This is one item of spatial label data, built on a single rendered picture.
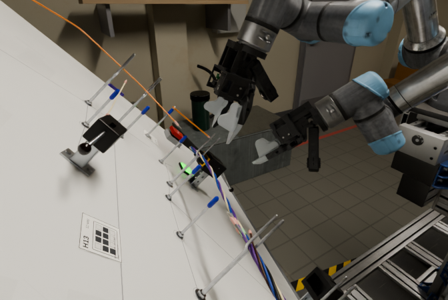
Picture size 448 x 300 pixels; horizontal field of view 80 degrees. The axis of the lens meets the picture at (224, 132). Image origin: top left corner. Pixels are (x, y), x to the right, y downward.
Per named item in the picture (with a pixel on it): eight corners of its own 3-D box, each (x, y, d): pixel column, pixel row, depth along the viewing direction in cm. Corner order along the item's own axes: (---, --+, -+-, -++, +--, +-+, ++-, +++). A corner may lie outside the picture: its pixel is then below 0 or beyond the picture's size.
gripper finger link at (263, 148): (244, 148, 74) (272, 131, 71) (255, 167, 74) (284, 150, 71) (241, 149, 71) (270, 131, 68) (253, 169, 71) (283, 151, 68)
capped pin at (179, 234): (175, 236, 41) (215, 196, 40) (175, 230, 42) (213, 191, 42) (183, 241, 41) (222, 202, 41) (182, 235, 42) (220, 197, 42)
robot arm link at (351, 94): (397, 101, 59) (377, 68, 58) (350, 127, 62) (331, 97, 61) (385, 95, 66) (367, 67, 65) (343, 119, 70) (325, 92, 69)
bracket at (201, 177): (197, 192, 66) (212, 177, 66) (191, 187, 65) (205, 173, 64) (192, 181, 70) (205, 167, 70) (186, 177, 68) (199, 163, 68)
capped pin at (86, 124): (88, 125, 47) (121, 90, 47) (89, 129, 46) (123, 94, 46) (81, 121, 46) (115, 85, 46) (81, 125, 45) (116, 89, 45)
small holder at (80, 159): (33, 168, 28) (79, 119, 28) (70, 147, 37) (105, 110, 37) (69, 195, 30) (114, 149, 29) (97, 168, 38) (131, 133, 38)
